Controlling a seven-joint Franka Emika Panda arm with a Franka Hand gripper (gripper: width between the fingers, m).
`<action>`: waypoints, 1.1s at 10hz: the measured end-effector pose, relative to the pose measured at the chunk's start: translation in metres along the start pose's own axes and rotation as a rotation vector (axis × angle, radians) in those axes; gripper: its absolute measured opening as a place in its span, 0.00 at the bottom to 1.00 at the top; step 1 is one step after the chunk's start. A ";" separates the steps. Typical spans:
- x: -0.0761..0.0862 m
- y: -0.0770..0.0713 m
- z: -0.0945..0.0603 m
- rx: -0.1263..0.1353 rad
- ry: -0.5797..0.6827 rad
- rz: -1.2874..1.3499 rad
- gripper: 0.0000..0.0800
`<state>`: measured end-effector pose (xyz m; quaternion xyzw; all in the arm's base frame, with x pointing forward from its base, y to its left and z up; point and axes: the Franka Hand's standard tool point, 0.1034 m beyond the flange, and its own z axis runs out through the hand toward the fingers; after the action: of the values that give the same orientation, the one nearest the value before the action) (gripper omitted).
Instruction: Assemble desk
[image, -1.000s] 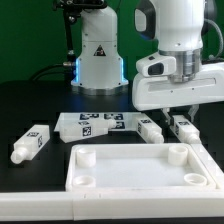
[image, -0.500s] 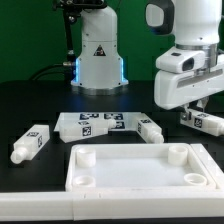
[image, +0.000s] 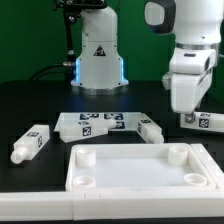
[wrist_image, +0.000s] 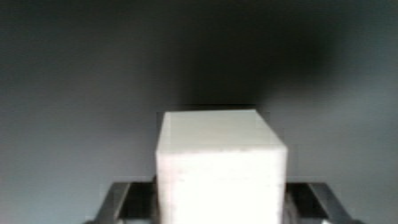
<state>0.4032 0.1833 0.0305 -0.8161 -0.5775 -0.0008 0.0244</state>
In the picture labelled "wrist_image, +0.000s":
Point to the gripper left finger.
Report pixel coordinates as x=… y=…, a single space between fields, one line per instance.
x=127 y=207

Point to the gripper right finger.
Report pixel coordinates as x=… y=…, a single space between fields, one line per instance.
x=317 y=206

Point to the white leg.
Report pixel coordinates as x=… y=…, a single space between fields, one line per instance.
x=221 y=169

